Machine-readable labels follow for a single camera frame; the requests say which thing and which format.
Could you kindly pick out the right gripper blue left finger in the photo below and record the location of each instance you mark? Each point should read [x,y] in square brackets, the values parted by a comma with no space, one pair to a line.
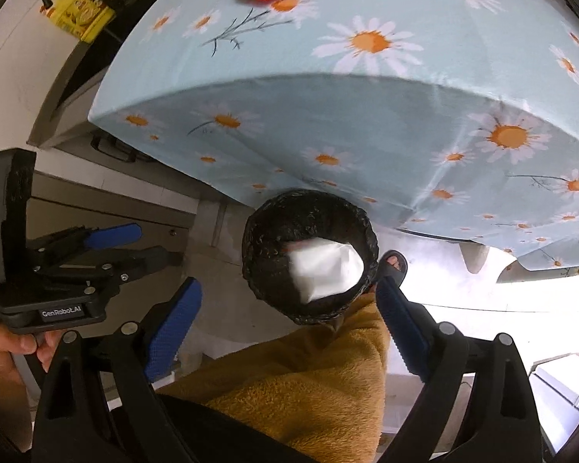
[166,326]

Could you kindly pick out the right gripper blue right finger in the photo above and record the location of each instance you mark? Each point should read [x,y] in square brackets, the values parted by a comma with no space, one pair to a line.
[394,308]

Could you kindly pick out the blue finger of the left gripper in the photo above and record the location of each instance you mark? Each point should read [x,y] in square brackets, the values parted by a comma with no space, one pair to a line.
[71,242]

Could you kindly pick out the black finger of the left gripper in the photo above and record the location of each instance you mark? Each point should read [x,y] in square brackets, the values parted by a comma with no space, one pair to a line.
[118,266]

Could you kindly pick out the large white paper napkin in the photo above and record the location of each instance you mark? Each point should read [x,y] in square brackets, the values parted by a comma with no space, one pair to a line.
[321,268]

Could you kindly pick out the black lined trash bin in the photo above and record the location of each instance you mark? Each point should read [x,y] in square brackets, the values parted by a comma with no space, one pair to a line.
[300,215]

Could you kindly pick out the left hand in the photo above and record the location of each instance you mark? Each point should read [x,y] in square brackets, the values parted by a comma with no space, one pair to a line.
[12,344]

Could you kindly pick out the grey cabinet drawer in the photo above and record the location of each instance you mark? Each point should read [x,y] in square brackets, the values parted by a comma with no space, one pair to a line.
[69,191]

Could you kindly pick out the black slipper with foot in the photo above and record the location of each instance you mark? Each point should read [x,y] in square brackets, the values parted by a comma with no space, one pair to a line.
[392,265]

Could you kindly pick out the yellow fleece trousers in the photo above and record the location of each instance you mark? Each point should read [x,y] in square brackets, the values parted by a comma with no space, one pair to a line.
[319,390]

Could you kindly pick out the yellow dish soap box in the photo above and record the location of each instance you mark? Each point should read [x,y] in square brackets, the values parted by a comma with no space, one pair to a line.
[84,19]

